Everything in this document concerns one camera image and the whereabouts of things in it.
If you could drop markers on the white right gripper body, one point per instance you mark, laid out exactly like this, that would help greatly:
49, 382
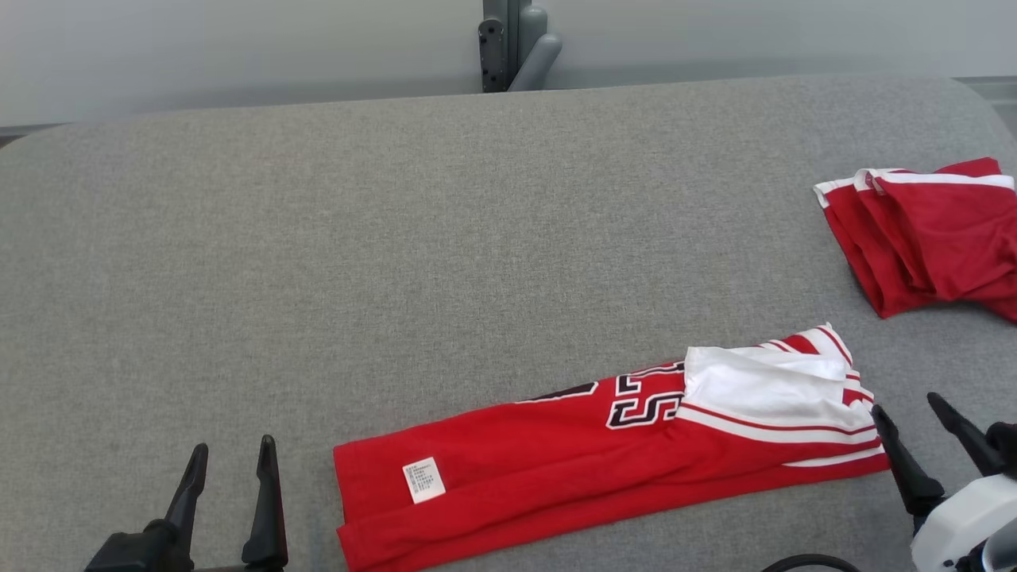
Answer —
969, 520

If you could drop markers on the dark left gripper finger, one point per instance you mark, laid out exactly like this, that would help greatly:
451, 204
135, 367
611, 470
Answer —
266, 508
187, 492

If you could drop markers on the red shorts with white stripe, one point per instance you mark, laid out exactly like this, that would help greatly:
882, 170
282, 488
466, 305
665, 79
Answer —
937, 238

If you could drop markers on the red white Bulls T-shirt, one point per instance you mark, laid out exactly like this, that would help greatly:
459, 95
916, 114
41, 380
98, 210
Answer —
556, 469

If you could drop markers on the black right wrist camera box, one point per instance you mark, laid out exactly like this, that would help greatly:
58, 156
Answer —
1005, 449

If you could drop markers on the grey round tube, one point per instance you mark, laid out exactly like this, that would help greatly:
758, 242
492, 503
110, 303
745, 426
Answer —
536, 59

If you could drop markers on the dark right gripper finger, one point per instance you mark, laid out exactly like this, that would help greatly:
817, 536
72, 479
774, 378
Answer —
965, 433
906, 469

